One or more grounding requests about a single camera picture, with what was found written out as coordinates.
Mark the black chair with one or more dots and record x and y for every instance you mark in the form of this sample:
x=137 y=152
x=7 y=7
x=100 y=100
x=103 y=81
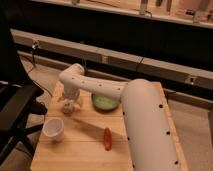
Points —
x=13 y=119

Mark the wooden table board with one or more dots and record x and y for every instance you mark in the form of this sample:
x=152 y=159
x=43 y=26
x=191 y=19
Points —
x=82 y=147

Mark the green ceramic bowl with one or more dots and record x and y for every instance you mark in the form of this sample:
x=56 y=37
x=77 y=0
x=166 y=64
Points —
x=104 y=103

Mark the grey metal rail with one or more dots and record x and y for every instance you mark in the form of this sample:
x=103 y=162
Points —
x=99 y=54

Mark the red chili pepper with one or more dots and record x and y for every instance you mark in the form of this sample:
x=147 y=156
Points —
x=107 y=139

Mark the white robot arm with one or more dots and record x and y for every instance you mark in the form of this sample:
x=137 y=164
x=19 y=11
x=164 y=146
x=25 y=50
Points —
x=149 y=135

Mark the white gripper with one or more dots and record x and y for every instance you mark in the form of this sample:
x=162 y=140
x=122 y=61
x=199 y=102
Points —
x=71 y=93

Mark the white paper cup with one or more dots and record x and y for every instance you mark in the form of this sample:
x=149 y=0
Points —
x=54 y=129

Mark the white plastic bottle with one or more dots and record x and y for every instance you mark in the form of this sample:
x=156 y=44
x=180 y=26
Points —
x=68 y=106

